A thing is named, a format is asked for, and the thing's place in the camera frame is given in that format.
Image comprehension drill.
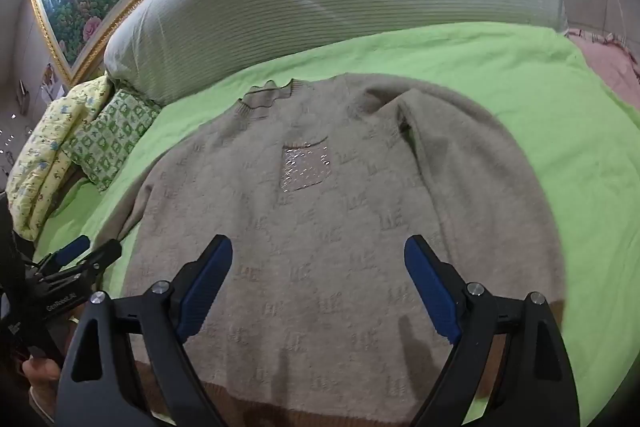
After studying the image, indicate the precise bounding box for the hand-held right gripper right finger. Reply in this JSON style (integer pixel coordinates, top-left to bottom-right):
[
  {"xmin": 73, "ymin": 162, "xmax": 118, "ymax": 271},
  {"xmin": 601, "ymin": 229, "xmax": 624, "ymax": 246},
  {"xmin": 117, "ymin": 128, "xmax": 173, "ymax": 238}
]
[{"xmin": 404, "ymin": 234, "xmax": 581, "ymax": 427}]

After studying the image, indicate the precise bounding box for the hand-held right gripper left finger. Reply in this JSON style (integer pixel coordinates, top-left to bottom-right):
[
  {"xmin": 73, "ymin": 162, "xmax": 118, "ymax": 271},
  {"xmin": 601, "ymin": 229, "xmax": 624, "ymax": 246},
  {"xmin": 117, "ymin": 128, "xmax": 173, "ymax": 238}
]
[{"xmin": 56, "ymin": 234, "xmax": 246, "ymax": 427}]

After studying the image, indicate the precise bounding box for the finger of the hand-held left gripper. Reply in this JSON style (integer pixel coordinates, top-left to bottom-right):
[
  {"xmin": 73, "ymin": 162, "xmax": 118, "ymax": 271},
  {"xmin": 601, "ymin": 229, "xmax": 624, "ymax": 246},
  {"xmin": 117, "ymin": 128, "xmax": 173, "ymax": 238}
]
[
  {"xmin": 37, "ymin": 235, "xmax": 92, "ymax": 272},
  {"xmin": 47, "ymin": 239, "xmax": 124, "ymax": 281}
]

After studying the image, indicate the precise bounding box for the beige knit sweater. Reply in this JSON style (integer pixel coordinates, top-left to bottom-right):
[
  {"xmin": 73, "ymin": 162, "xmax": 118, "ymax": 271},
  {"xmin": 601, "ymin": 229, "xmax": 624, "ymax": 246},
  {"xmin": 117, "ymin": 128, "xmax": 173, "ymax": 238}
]
[{"xmin": 117, "ymin": 74, "xmax": 568, "ymax": 427}]

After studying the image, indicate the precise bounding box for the person's left hand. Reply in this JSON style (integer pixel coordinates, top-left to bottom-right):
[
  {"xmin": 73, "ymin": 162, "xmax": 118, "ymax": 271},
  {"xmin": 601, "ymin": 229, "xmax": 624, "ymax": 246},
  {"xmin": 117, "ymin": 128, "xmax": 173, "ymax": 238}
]
[{"xmin": 19, "ymin": 353, "xmax": 65, "ymax": 410}]

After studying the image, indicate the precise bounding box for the yellow floral quilt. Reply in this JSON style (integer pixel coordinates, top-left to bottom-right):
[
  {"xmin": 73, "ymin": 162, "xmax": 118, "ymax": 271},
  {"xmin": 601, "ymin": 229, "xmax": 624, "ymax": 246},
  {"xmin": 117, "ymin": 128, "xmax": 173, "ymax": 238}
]
[{"xmin": 6, "ymin": 74, "xmax": 117, "ymax": 242}]

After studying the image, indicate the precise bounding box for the green patterned pillow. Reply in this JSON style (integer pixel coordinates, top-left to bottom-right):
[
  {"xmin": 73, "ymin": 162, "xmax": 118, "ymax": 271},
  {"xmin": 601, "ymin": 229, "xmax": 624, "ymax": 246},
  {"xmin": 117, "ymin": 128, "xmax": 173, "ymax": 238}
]
[{"xmin": 61, "ymin": 88, "xmax": 162, "ymax": 192}]

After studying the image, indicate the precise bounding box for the green bed sheet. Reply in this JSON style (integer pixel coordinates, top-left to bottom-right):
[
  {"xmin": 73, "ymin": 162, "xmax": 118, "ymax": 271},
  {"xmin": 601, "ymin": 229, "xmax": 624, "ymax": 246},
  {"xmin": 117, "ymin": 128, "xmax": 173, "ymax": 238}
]
[{"xmin": 35, "ymin": 21, "xmax": 640, "ymax": 427}]

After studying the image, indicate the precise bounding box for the pink checked cloth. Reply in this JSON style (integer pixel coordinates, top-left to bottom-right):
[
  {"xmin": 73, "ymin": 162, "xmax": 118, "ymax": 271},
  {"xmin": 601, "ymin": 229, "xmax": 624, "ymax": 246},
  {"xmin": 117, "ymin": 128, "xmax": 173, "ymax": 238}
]
[{"xmin": 566, "ymin": 28, "xmax": 640, "ymax": 110}]

